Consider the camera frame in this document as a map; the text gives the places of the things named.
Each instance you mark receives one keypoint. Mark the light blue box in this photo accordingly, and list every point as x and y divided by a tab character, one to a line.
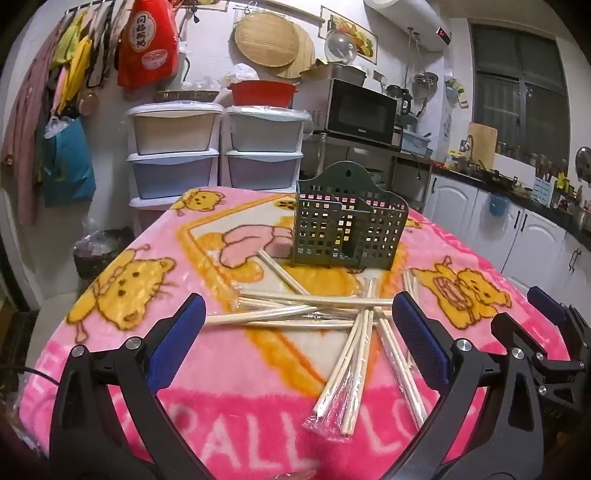
415	142

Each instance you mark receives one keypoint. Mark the hanging steel pot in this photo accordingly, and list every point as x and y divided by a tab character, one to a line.
425	85

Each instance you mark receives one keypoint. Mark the white kitchen cabinets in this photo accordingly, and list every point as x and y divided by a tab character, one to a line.
461	207

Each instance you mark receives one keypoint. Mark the dark window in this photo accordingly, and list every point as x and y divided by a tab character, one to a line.
521	92

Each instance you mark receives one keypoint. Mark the pink hanging garment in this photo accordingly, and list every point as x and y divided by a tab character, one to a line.
27	129

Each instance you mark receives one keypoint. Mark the white plastic bags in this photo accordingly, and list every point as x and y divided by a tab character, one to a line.
242	73

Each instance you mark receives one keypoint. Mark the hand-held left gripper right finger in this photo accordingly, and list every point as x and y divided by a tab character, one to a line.
420	341

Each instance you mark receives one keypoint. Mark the round bamboo tray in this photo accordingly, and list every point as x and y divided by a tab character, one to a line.
265	39

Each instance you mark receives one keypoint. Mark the blue bag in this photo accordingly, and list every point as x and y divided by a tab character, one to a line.
69	166

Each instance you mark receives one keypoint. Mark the black-lined trash bin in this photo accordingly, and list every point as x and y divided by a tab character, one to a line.
101	254

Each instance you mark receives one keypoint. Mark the red tote bag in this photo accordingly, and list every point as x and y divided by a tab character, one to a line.
147	46

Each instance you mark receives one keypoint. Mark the wicker basket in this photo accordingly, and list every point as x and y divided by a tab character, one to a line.
184	96

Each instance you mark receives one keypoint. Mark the blue hanging pouch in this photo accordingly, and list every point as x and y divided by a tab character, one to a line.
497	205

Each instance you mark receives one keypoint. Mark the steel pan lid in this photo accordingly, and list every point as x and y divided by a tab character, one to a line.
584	164

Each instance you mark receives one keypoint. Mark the blue cutlery rack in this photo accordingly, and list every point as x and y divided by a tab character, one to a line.
542	191

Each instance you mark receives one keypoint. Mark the green mesh utensil holder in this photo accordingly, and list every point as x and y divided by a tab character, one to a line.
351	230

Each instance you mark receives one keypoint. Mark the stacked plastic drawer units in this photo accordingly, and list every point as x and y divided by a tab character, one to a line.
171	134

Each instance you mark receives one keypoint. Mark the metal shelf rack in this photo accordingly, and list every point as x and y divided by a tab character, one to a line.
411	175

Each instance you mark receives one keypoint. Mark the white plastic drawer unit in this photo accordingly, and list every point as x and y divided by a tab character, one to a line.
263	134

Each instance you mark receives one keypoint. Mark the fruit wall poster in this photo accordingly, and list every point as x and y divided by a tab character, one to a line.
364	37

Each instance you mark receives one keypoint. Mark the red plastic basin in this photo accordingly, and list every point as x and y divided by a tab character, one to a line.
263	94

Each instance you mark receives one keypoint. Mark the yellow hanging cloths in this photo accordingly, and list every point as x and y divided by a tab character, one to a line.
76	60

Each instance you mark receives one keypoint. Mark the grey lidded container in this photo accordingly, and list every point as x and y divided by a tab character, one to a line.
341	73

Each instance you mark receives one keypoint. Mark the white water heater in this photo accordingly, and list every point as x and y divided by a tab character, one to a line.
411	23

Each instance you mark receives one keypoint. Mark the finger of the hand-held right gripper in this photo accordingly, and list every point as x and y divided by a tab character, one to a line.
510	330
547	304

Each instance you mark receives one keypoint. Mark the glass pot lid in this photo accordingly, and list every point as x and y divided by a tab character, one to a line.
340	48

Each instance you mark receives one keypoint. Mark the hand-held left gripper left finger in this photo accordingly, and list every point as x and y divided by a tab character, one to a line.
180	341

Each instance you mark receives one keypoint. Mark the pile of chopsticks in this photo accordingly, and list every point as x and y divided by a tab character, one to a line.
355	341

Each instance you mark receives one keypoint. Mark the wooden cutting board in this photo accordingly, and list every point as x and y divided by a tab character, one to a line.
482	141

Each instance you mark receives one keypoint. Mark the black microwave oven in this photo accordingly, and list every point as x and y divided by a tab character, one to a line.
355	113

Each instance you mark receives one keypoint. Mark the black kitchen countertop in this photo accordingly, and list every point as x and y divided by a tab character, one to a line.
531	205

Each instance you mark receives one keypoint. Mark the printed pink blanket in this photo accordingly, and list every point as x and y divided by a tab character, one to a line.
258	369

